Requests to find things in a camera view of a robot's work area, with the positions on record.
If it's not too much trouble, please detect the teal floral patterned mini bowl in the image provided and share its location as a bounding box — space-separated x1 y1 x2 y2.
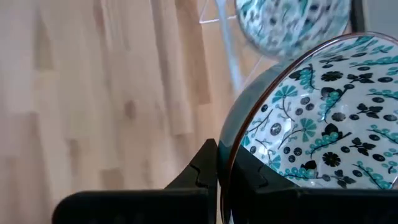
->
234 0 353 60
216 30 398 224

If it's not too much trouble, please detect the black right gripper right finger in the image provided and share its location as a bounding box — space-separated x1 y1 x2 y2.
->
231 145 398 224

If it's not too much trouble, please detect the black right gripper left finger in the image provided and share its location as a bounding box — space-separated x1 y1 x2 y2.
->
52 138 219 224

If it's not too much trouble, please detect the white wire shelf rack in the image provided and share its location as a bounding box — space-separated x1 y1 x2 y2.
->
198 0 268 96

